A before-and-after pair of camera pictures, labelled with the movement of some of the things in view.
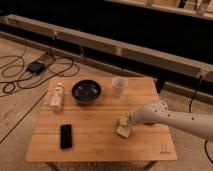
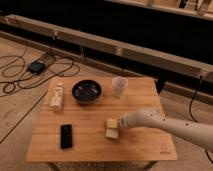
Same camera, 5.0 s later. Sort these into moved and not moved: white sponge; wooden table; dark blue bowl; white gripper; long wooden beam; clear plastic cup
Moved: white sponge; white gripper
Not moved: dark blue bowl; long wooden beam; wooden table; clear plastic cup
